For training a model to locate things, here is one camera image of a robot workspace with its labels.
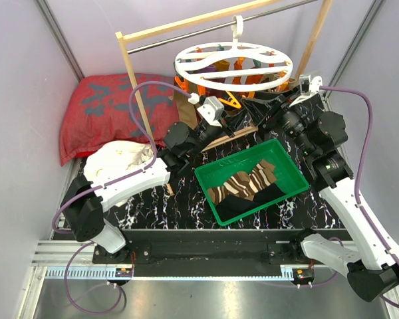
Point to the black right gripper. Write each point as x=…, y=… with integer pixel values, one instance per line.
x=274, y=106

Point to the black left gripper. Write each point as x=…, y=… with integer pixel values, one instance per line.
x=232, y=121

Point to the white round clip hanger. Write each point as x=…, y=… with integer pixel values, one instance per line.
x=239, y=66

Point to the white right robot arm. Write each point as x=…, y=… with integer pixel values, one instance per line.
x=373, y=268

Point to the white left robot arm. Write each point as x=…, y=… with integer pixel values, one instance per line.
x=85, y=202

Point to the olive brown hanging sock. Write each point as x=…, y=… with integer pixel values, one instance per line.
x=186, y=111

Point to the green plastic tray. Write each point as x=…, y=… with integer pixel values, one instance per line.
x=289, y=178

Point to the purple hanging sock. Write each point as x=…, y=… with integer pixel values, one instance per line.
x=208, y=69

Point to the metal hanging rod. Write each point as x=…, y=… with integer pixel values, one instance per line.
x=217, y=27

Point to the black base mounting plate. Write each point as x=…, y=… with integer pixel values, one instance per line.
x=194, y=254

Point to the white crumpled cloth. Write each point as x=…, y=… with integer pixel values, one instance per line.
x=113, y=160

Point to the red patterned pillow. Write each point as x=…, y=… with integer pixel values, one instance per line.
x=98, y=113

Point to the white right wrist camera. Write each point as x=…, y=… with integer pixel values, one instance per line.
x=309, y=85

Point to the wooden drying rack frame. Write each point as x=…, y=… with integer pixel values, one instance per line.
x=184, y=23

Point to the aluminium rail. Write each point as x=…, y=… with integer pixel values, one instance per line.
x=74, y=261

